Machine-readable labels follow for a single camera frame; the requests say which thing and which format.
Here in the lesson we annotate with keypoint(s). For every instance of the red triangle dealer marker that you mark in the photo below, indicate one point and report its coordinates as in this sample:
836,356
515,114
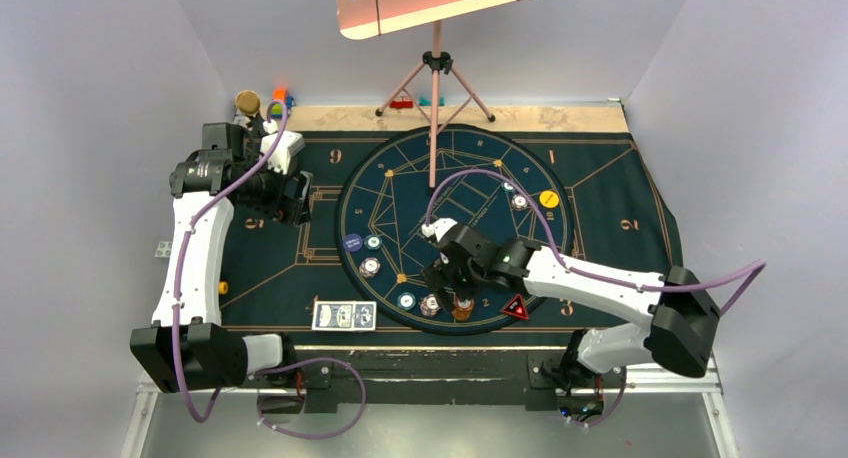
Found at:
516,308

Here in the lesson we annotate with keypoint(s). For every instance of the blue small blind button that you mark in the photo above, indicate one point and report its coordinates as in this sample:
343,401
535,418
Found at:
352,242

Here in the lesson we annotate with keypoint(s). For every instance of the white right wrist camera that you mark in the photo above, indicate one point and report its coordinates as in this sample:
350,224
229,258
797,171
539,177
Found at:
436,230

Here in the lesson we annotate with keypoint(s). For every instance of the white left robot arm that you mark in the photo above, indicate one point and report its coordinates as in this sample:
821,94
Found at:
185,334

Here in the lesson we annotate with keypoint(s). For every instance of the round dark blue mat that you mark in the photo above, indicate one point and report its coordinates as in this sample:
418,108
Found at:
387,195

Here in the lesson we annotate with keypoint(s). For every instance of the blue playing card deck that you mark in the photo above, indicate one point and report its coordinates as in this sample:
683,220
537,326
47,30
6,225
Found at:
344,316

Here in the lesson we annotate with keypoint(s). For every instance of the colourful toy blocks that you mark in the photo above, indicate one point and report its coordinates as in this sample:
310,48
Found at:
283,95

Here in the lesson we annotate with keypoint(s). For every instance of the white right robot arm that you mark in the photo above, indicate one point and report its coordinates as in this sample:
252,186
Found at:
670,320

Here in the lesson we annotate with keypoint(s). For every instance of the teal toy block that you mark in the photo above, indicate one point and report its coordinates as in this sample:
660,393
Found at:
423,101

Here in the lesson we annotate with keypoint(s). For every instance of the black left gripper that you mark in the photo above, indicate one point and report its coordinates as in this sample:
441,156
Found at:
277,206

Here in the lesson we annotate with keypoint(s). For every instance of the purple chips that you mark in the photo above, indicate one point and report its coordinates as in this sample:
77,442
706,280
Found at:
369,267

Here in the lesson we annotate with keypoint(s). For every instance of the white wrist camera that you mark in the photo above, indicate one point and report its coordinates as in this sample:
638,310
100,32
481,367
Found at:
282,159
436,230

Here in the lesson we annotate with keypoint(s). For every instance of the gold round lid jar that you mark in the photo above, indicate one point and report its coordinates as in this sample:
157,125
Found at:
247,102

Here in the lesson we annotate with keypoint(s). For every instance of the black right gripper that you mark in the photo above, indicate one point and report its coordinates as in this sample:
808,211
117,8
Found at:
438,274

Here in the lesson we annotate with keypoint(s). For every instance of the orange poker chip stack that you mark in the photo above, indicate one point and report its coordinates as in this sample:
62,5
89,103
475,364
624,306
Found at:
462,309

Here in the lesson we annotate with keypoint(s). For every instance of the red toy block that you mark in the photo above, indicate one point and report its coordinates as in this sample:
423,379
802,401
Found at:
402,103

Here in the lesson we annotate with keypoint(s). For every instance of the grey toy brick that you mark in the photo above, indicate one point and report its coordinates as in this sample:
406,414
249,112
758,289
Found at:
163,250

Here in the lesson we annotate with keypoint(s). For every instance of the green poker chip stack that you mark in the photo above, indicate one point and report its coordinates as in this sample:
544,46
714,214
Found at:
406,301

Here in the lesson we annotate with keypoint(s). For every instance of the purple white poker chip stack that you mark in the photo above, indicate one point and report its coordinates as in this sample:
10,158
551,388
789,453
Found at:
429,306

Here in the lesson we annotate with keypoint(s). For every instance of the yellow big blind button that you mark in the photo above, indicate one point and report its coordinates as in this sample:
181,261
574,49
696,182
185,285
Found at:
549,199

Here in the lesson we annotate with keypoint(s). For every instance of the pink tripod stand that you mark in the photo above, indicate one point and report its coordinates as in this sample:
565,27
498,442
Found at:
439,63

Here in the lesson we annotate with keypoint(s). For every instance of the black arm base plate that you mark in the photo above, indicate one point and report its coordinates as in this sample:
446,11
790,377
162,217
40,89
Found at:
330,376

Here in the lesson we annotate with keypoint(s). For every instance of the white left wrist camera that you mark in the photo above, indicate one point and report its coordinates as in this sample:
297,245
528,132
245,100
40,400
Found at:
282,159

